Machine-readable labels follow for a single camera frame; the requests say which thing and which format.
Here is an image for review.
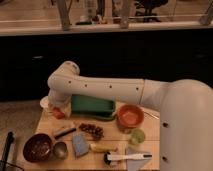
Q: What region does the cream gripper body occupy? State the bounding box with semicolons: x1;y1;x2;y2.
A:
49;103;71;118

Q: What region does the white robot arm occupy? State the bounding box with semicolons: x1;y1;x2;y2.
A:
47;61;213;171

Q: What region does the white paper cup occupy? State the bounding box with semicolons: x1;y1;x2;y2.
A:
40;96;49;109

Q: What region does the green plastic tray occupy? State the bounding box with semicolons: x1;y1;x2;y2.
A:
71;95;115;114

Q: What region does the bunch of dark grapes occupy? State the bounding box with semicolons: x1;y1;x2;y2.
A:
79;123;104;140

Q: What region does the blue sponge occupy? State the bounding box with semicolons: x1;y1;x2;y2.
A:
72;134;89;157

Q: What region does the dark red bowl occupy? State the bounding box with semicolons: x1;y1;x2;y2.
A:
23;133;53;163

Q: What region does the yellow banana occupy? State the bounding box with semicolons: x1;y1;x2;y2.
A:
90;143;117;153

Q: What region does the black pole stand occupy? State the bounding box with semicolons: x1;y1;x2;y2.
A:
0;132;14;171

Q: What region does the orange bowl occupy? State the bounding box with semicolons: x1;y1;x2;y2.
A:
117;104;144;129

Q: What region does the grey cloth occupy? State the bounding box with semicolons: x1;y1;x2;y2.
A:
125;147;149;171

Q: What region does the metal spoon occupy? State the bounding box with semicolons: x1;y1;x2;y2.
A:
144;112;160;120

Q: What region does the black office chair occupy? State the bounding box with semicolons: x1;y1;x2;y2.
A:
134;0;168;23

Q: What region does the white handled dish brush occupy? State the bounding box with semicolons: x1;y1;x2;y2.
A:
103;152;152;165

